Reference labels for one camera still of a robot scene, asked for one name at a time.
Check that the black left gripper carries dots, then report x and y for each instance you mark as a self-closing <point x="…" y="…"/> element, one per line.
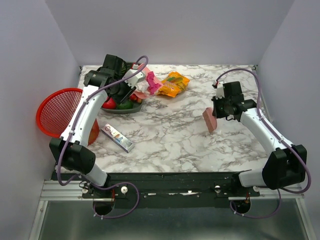
<point x="127" y="94"/>

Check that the pink plastic dustpan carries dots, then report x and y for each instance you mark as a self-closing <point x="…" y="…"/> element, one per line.
<point x="146" y="70"/>

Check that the grey fruit tray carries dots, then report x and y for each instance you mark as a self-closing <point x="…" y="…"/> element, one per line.
<point x="118" y="67"/>

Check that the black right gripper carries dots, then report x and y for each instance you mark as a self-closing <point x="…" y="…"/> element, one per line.
<point x="216" y="113"/>

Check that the orange snack bag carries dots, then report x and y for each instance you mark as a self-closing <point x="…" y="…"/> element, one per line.
<point x="173" y="84"/>

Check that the aluminium frame rail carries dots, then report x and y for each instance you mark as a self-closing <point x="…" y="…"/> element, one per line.
<point x="53" y="191"/>

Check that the green toy avocado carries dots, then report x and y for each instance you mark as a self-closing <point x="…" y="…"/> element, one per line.
<point x="125" y="105"/>

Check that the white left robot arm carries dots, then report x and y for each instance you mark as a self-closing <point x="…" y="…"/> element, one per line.
<point x="72" y="152"/>

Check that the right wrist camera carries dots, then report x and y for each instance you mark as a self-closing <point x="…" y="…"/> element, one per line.
<point x="219" y="86"/>

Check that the red mesh waste basket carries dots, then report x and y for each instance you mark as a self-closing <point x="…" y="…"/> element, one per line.
<point x="56" y="111"/>

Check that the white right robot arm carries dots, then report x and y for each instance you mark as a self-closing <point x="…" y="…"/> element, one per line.
<point x="284" y="166"/>

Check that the silver toothpaste box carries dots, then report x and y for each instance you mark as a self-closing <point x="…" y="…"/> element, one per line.
<point x="118" y="138"/>

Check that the pink hand brush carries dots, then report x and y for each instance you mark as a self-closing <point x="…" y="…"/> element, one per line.
<point x="210" y="119"/>

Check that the magenta crumpled paper scrap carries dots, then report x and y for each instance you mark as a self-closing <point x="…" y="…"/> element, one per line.
<point x="154" y="83"/>

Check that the toy cherries bunch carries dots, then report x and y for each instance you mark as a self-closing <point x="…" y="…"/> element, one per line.
<point x="135" y="98"/>

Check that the white crumpled tissue, right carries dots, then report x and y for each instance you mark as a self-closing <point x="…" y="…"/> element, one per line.
<point x="142" y="86"/>

